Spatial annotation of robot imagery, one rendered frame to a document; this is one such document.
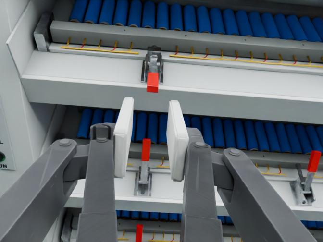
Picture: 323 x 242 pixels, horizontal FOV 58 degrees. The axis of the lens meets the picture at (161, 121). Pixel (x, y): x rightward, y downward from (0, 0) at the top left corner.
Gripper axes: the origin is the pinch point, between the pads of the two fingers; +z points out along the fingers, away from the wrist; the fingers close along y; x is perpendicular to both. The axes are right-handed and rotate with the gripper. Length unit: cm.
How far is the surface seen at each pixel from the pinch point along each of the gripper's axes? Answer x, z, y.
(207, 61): 1.9, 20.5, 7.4
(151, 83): 0.8, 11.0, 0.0
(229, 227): -33.6, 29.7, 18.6
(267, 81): 0.1, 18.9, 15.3
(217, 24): 6.5, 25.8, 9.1
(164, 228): -34.0, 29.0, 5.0
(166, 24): 6.0, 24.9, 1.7
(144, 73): 0.6, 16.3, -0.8
